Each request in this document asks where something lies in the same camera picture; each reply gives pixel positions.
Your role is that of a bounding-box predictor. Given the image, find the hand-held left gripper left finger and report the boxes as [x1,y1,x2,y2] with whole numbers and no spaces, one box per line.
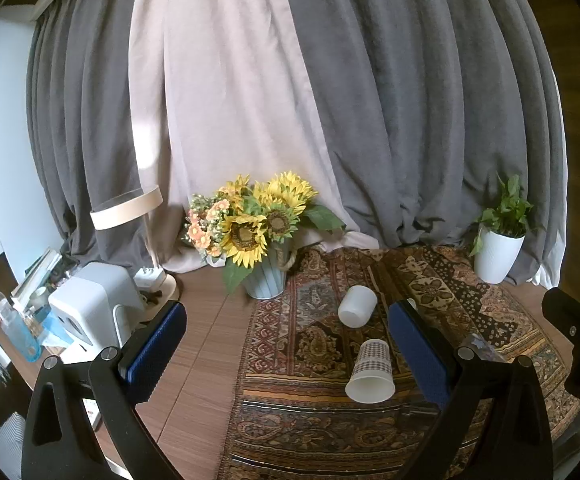
[21,300,188,480]

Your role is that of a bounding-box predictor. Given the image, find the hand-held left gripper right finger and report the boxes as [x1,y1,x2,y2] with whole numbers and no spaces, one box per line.
[387,300,555,480]

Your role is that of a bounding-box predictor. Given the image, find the checked paper cup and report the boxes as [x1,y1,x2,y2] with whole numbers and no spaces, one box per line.
[345,338,397,404]

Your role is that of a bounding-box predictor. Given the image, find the plain white cup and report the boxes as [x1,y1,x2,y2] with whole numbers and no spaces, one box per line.
[338,285,379,328]

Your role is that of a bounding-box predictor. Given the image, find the clear plastic item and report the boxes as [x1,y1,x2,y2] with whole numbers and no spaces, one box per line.
[460,332,511,364]

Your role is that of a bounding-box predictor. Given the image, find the white power adapter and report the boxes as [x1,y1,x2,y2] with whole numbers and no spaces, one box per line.
[134,267,166,289]

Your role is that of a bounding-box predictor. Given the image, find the white box appliance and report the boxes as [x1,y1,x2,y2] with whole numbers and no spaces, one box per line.
[48,262,144,354]

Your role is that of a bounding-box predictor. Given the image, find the blue packet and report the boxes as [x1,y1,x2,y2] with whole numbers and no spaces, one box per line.
[40,310,73,348]

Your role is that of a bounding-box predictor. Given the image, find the patterned brown table cloth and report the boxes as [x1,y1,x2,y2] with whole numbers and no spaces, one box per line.
[217,244,580,480]

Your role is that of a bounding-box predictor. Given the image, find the white ribbed plant pot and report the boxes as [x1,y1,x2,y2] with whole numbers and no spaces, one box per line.
[474,224,526,285]

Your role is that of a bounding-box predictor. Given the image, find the light blue ribbed vase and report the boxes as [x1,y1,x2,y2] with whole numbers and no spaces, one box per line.
[241,237,297,301]

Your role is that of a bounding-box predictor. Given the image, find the green leafy plant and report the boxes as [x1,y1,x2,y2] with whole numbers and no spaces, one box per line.
[468,174,545,257]

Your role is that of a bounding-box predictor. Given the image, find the clear plastic bottle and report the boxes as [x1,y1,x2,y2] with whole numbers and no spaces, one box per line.
[0,280,41,364]

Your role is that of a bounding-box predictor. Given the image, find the row of books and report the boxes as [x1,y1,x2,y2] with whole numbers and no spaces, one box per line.
[11,247,65,307]

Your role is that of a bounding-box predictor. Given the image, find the sunflower bouquet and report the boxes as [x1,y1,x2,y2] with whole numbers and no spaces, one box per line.
[182,171,347,296]

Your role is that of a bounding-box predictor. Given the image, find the white ribbed object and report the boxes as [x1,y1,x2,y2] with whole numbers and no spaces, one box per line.
[0,411,30,480]

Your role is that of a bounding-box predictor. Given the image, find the grey curtain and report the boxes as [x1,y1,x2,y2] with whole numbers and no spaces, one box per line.
[280,0,569,287]
[26,0,171,267]

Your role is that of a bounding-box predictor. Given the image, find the beige curtain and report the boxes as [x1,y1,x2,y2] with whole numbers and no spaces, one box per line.
[127,0,381,275]

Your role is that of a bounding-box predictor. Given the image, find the white ring desk lamp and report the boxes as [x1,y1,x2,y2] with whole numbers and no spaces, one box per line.
[89,185,181,307]

